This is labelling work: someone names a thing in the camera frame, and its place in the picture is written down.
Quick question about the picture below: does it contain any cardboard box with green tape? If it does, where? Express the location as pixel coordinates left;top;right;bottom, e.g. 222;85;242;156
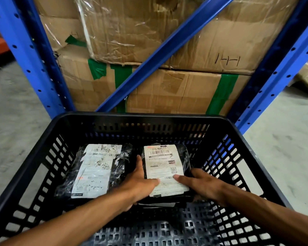
56;44;251;116

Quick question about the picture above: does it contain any person's right hand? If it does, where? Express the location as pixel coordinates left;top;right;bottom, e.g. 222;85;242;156
173;168;229;207

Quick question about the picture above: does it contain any blue metal diagonal brace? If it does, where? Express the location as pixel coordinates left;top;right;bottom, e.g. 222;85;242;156
96;0;237;113

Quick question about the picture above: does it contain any black parcel with crumpled label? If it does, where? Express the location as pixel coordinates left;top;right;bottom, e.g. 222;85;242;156
55;143;133;201

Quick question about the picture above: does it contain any black plastic perforated crate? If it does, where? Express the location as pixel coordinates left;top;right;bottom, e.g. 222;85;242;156
0;112;294;246

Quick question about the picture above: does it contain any large plastic-wrapped cardboard box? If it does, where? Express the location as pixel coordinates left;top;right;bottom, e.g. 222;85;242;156
74;0;301;75

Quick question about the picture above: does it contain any black parcel with label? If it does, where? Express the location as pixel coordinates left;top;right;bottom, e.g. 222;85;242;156
141;143;195;203
55;143;133;201

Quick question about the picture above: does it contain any plain worn cardboard box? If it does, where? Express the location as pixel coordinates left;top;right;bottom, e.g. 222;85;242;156
33;0;80;19
39;15;87;51

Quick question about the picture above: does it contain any person's left hand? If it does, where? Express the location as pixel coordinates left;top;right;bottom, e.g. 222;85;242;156
117;155;161;212

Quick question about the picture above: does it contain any blue metal rack upright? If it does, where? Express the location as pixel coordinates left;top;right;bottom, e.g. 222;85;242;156
227;12;308;135
0;0;75;119

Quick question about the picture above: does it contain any person's left forearm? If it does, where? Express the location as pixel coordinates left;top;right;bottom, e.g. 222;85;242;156
0;188;131;246

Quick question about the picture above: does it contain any person's right forearm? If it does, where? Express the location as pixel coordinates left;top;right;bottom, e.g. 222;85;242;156
220;181;308;246

